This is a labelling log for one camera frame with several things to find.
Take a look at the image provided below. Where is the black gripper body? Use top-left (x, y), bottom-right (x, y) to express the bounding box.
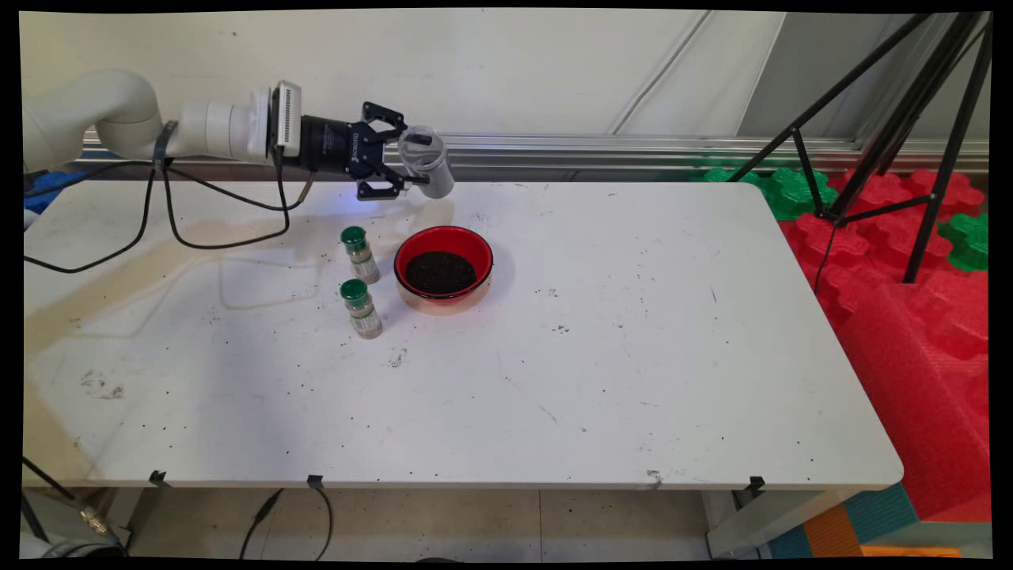
top-left (299, 115), bottom-right (382, 178)

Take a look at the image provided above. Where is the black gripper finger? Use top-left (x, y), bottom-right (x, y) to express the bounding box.
top-left (361, 101), bottom-right (410, 145)
top-left (355, 161), bottom-right (433, 201)

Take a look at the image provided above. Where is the clear plastic jar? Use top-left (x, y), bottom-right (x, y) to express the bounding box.
top-left (398, 125), bottom-right (457, 200)

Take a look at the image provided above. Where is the green cap spice bottle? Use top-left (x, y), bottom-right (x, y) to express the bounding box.
top-left (340, 278), bottom-right (385, 340)
top-left (341, 226), bottom-right (381, 285)

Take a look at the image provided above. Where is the red bowl with black seeds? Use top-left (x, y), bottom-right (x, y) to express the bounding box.
top-left (393, 226), bottom-right (495, 316)

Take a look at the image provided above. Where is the blue foam piece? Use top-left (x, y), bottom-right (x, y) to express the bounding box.
top-left (24, 170), bottom-right (89, 215)

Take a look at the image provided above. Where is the green foam block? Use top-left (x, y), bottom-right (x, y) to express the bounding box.
top-left (764, 168), bottom-right (838, 222)
top-left (938, 212), bottom-right (990, 274)
top-left (700, 165), bottom-right (762, 187)

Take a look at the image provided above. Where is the grey table leg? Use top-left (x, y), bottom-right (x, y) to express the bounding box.
top-left (704, 487), bottom-right (863, 559)
top-left (22, 487), bottom-right (151, 555)

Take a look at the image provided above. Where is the black tripod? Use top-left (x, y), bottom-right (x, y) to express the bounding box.
top-left (728, 12), bottom-right (994, 286)

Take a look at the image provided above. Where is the large red foam block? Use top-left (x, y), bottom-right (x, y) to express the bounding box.
top-left (831, 273), bottom-right (992, 523)

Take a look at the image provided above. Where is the orange foam floor tile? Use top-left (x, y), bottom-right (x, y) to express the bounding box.
top-left (803, 503), bottom-right (865, 559)

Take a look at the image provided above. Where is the teal foam floor tile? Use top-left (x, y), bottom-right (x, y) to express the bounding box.
top-left (769, 483), bottom-right (920, 559)

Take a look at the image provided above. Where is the orange foam floor strip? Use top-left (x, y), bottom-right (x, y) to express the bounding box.
top-left (859, 545), bottom-right (962, 559)

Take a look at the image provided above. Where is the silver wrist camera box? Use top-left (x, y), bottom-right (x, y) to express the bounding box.
top-left (271, 80), bottom-right (304, 158)

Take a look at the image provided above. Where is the black camera cable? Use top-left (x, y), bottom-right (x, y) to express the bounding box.
top-left (161, 149), bottom-right (317, 251)

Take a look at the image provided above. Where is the black cable strap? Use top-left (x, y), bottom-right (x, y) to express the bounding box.
top-left (154, 120), bottom-right (180, 169)

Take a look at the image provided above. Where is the long black arm cable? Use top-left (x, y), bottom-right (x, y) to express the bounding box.
top-left (24, 158), bottom-right (159, 274)

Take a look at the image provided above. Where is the white wall conduit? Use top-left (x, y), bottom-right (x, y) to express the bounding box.
top-left (605, 9), bottom-right (717, 137)

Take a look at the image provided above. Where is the thin black cable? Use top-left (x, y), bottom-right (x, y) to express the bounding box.
top-left (313, 484), bottom-right (334, 561)

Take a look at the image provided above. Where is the black cable with plug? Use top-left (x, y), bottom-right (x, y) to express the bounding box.
top-left (240, 489), bottom-right (284, 561)

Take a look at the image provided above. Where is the black cable brass connector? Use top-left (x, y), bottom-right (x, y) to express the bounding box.
top-left (22, 455), bottom-right (127, 553)

